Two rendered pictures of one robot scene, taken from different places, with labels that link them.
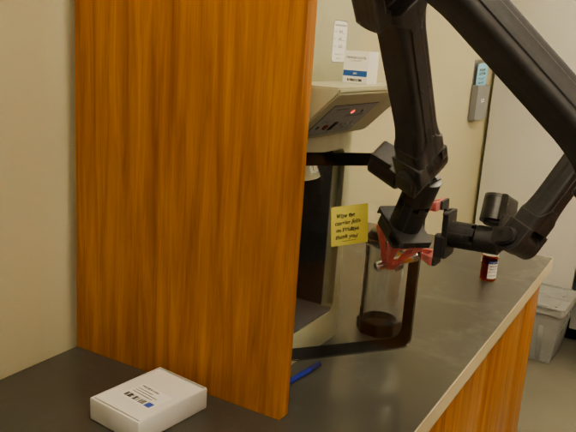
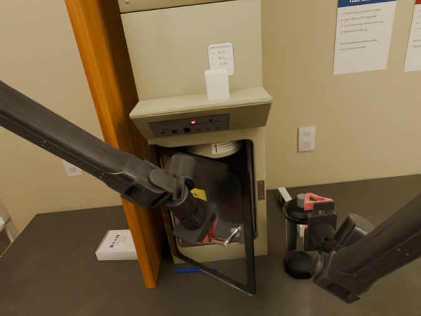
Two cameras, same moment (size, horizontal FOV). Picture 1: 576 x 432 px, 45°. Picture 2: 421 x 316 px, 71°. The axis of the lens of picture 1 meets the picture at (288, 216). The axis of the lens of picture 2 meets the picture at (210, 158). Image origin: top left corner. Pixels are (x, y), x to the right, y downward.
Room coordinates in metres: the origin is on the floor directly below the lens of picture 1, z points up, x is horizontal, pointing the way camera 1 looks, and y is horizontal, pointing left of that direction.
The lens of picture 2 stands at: (1.00, -0.71, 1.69)
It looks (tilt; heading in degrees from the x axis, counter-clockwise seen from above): 26 degrees down; 62
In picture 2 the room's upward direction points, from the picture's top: 7 degrees counter-clockwise
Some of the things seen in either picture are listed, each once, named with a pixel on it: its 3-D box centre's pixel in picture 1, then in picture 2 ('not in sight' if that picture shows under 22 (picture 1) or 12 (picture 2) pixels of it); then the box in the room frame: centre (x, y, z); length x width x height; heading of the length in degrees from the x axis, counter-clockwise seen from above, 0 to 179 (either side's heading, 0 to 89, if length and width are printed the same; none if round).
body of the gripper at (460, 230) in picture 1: (459, 235); (324, 238); (1.45, -0.37, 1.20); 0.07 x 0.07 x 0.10; 61
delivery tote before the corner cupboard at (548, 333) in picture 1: (512, 315); not in sight; (3.74, -1.31, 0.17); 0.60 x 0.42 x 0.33; 59
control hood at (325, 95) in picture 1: (347, 111); (202, 119); (1.32, -0.10, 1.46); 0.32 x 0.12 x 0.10; 151
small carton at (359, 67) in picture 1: (360, 67); (217, 84); (1.35, -0.12, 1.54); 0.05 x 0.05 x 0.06; 62
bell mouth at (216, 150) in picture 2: not in sight; (213, 138); (1.41, 0.03, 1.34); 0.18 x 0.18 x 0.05
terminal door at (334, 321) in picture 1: (351, 257); (203, 221); (1.26, -0.12, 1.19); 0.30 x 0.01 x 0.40; 112
